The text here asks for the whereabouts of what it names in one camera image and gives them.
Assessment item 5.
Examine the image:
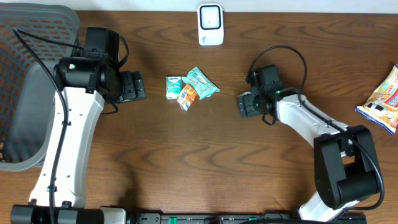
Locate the teal tissue pack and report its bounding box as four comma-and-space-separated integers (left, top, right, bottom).
165, 77, 182, 100

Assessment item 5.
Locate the orange snack packet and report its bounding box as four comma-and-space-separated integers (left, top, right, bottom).
177, 85, 197, 111

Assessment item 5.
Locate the teal wet wipes pack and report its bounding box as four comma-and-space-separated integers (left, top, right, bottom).
182, 67, 220, 100

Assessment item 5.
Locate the yellow snack bag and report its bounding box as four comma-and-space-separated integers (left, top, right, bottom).
355, 64, 397, 135

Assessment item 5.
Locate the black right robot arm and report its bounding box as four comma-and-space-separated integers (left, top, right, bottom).
238, 65, 385, 222

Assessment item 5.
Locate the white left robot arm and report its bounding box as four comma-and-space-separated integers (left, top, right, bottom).
10, 27, 146, 224

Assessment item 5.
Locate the white barcode scanner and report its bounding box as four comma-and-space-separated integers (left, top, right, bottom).
197, 3, 224, 46

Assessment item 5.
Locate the grey plastic mesh basket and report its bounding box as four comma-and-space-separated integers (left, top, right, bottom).
1, 2, 80, 171

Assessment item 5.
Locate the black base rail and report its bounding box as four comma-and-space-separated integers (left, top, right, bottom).
133, 212, 368, 224

